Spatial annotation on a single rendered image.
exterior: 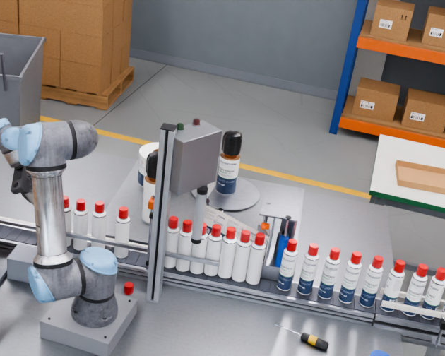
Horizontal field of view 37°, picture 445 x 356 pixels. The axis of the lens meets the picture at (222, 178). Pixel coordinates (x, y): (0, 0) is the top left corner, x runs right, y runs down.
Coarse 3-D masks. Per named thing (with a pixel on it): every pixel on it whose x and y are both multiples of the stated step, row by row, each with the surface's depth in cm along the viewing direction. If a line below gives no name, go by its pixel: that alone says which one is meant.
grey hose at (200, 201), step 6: (204, 186) 216; (198, 192) 214; (204, 192) 214; (198, 198) 216; (204, 198) 216; (198, 204) 217; (204, 204) 217; (198, 210) 218; (204, 210) 219; (198, 216) 219; (198, 222) 220; (198, 228) 221; (192, 234) 223; (198, 234) 222; (192, 240) 224; (198, 240) 223
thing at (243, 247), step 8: (248, 232) 232; (240, 240) 233; (248, 240) 232; (240, 248) 233; (248, 248) 233; (240, 256) 234; (248, 256) 235; (240, 264) 236; (232, 272) 240; (240, 272) 237; (240, 280) 239
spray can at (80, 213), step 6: (78, 204) 236; (84, 204) 237; (78, 210) 237; (84, 210) 238; (78, 216) 237; (84, 216) 238; (78, 222) 239; (84, 222) 239; (78, 228) 240; (84, 228) 241; (84, 234) 242; (78, 240) 242; (84, 240) 243; (78, 246) 243; (84, 246) 244
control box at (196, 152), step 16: (192, 128) 209; (208, 128) 211; (176, 144) 202; (192, 144) 203; (208, 144) 209; (176, 160) 204; (192, 160) 206; (208, 160) 212; (176, 176) 206; (192, 176) 209; (208, 176) 216; (176, 192) 209
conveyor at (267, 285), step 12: (0, 228) 251; (12, 228) 252; (12, 240) 246; (24, 240) 247; (36, 240) 247; (72, 240) 250; (72, 252) 244; (132, 252) 248; (132, 264) 242; (144, 264) 242; (192, 276) 240; (204, 276) 241; (216, 276) 241; (252, 288) 238; (264, 288) 239; (276, 288) 239; (312, 288) 242; (312, 300) 236; (324, 300) 237; (336, 300) 237; (372, 312) 234
